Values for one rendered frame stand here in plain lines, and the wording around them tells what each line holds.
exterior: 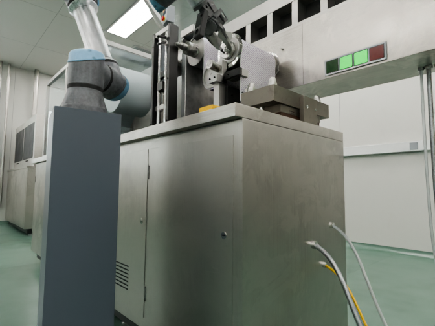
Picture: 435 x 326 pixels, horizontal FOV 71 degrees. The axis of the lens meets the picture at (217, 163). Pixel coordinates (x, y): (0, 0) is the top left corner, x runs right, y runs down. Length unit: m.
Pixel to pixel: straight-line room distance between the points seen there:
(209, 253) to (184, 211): 0.18
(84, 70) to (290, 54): 0.95
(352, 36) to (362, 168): 2.54
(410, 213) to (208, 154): 2.95
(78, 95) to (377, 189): 3.26
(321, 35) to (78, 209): 1.22
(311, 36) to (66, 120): 1.10
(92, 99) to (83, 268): 0.53
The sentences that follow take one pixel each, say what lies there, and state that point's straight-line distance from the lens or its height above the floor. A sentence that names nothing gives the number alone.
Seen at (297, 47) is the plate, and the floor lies 1.33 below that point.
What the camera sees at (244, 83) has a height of 1.10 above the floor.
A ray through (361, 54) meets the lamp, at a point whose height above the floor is 1.20.
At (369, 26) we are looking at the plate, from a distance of 1.45.
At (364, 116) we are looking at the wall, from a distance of 3.90.
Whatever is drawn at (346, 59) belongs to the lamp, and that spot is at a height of 1.19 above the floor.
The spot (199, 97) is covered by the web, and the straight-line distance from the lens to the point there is 1.64.
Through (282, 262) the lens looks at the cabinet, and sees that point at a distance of 1.03.
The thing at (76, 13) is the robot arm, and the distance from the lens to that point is 1.46.
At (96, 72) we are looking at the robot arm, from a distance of 1.14.
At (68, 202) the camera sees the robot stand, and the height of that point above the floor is 0.61.
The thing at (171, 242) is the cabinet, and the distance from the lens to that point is 1.13.
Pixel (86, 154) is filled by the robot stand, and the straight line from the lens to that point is 1.03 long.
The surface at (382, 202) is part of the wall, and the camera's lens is 3.76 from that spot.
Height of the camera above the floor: 0.66
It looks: 5 degrees up
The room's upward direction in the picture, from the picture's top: 1 degrees clockwise
